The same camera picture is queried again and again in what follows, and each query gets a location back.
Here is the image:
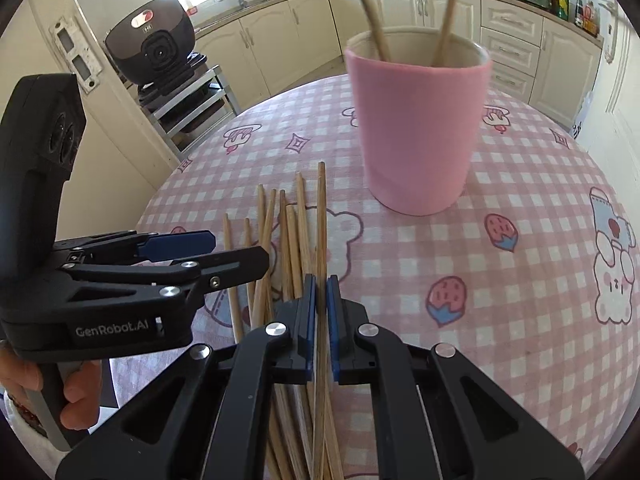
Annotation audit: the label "white door handle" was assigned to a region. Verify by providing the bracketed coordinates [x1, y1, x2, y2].
[602, 0, 622, 66]

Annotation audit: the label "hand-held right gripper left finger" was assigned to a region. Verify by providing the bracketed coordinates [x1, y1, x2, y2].
[55, 274, 318, 480]

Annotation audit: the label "person's left hand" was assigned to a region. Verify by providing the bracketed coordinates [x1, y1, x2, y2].
[0, 345, 103, 431]

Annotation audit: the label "black electric grill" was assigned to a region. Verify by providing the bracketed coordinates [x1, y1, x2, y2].
[136, 51, 210, 107]

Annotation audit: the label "bunch of wooden chopsticks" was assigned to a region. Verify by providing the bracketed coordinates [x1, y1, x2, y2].
[222, 170, 346, 480]

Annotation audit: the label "orange bottle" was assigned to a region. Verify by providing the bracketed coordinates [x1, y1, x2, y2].
[583, 2, 601, 37]

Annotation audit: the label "metal kitchen rack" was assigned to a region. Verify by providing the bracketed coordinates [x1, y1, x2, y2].
[137, 62, 242, 163]

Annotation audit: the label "white door with lock plate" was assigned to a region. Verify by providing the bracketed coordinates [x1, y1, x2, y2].
[27, 0, 181, 241]

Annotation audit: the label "black rice cooker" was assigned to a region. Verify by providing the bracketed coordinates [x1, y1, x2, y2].
[104, 0, 197, 86]

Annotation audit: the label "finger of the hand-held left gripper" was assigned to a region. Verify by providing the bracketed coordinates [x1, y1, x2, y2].
[54, 230, 217, 264]
[59, 246, 271, 307]

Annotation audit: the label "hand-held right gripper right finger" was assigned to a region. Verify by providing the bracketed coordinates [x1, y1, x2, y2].
[326, 275, 586, 480]

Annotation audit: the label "pink cup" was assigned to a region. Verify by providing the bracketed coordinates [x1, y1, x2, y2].
[344, 30, 493, 216]

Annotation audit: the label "white panelled door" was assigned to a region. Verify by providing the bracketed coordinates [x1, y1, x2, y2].
[570, 0, 640, 171]

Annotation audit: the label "long wooden chopstick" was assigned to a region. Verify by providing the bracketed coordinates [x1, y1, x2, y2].
[311, 161, 331, 480]
[346, 0, 393, 61]
[431, 0, 466, 67]

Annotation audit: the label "cream kitchen cabinets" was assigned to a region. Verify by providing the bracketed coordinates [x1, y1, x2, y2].
[192, 0, 603, 128]

